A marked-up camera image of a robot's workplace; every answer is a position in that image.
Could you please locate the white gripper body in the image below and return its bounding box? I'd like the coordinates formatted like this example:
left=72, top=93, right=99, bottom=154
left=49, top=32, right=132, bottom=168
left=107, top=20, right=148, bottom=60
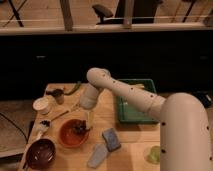
left=79, top=83, right=103, bottom=110

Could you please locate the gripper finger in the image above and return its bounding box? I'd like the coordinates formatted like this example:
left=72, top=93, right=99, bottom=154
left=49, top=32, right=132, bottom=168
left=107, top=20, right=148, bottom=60
left=87, top=110, right=93, bottom=129

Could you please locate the dark grapes bunch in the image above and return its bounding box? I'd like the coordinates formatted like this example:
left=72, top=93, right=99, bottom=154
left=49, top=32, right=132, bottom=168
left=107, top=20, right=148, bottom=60
left=72, top=122, right=89, bottom=135

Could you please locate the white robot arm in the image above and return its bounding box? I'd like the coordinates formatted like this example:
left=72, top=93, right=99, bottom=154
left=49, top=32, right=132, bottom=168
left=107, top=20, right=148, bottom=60
left=80, top=68, right=213, bottom=171

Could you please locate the red bowl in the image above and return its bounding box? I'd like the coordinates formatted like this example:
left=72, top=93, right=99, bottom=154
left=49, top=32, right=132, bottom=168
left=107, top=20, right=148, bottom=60
left=58, top=119, right=89, bottom=148

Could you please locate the dark purple bowl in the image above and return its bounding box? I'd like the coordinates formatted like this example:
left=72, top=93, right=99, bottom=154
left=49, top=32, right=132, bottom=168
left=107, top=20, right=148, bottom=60
left=25, top=139, right=56, bottom=170

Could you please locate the green pepper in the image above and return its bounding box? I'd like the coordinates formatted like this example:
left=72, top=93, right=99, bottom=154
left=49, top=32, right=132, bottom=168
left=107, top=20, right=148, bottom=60
left=64, top=81, right=81, bottom=96

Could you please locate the wooden stick utensil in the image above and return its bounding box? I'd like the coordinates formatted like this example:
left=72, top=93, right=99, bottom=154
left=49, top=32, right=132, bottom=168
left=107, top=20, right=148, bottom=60
left=50, top=105, right=79, bottom=122

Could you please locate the dark small pot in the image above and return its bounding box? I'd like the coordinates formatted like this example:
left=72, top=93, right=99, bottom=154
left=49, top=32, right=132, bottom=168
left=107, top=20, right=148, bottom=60
left=46, top=89, right=64, bottom=105

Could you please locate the blue sponge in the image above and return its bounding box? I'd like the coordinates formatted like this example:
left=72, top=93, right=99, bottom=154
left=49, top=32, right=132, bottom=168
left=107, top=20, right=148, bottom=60
left=102, top=128, right=121, bottom=152

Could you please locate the green tray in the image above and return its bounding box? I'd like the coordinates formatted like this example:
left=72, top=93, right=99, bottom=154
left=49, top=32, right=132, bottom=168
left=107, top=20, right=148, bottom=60
left=116, top=79, right=157, bottom=124

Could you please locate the light grey cloth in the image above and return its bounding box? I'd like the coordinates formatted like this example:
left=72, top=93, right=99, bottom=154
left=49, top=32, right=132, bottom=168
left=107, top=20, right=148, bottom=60
left=87, top=144, right=108, bottom=169

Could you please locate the white cup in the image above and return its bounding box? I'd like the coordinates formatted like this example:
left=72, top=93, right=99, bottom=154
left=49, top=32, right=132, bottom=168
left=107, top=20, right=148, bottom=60
left=33, top=97, right=50, bottom=115

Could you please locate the white spoon with dark item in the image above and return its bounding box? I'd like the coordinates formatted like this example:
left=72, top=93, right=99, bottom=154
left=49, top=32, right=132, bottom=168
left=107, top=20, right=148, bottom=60
left=36, top=120, right=50, bottom=140

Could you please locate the green round object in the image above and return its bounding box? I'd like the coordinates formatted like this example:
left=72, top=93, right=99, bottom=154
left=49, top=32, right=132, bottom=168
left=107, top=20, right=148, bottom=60
left=145, top=146, right=160, bottom=165

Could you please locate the black office chair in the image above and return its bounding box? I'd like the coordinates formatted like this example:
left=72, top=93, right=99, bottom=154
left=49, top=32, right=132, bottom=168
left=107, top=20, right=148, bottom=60
left=92, top=0, right=159, bottom=25

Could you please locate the black cable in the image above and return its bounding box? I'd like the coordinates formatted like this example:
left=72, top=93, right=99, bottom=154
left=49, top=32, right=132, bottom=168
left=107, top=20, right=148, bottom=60
left=0, top=112, right=30, bottom=144

